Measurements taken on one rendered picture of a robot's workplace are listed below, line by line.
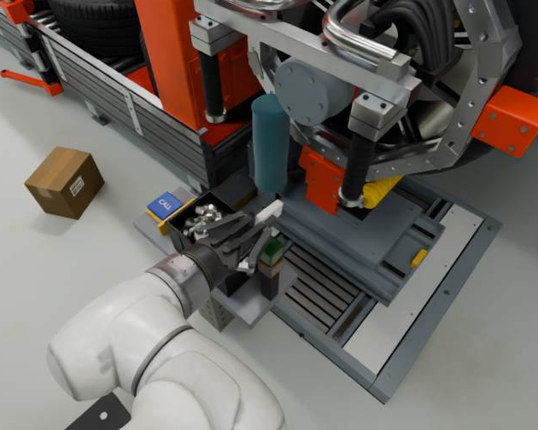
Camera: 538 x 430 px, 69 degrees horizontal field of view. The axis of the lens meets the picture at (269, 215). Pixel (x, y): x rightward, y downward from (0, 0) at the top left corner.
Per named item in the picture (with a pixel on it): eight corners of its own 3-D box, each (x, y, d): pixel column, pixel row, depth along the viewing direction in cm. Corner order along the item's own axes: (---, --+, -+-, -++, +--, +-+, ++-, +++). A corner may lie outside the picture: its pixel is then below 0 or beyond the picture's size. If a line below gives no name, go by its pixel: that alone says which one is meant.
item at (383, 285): (438, 240, 144) (447, 224, 136) (387, 309, 127) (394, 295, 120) (328, 175, 164) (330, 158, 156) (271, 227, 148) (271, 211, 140)
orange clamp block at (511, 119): (485, 115, 73) (535, 136, 69) (467, 136, 69) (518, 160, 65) (503, 83, 67) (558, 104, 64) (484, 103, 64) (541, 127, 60)
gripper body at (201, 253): (213, 274, 55) (253, 241, 61) (170, 244, 58) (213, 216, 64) (210, 306, 60) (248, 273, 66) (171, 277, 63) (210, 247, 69)
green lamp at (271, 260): (283, 254, 77) (284, 243, 74) (271, 268, 75) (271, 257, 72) (268, 243, 79) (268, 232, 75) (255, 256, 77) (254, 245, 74)
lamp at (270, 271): (283, 267, 81) (283, 257, 78) (270, 280, 79) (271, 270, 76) (268, 256, 83) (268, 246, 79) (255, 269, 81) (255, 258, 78)
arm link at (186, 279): (137, 259, 54) (170, 238, 58) (141, 300, 59) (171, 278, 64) (185, 296, 50) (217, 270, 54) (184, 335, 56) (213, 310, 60)
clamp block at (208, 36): (246, 37, 73) (244, 8, 69) (210, 57, 69) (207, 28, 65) (226, 29, 75) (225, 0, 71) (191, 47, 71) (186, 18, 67)
